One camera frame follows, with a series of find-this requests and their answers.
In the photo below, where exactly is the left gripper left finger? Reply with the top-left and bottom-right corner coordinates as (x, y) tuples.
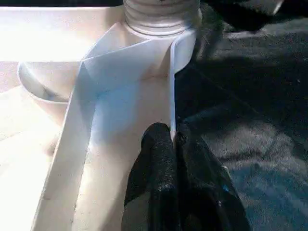
(121, 122), (180, 231)

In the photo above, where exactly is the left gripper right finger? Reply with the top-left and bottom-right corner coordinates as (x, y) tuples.
(175, 131), (251, 231)

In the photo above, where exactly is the white plastic table top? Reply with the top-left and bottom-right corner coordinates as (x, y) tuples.
(0, 6), (203, 231)

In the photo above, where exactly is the white plastic table leg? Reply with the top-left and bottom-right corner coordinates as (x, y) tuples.
(122, 0), (203, 38)

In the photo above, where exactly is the black table mat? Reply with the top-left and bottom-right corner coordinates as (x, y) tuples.
(173, 0), (308, 231)

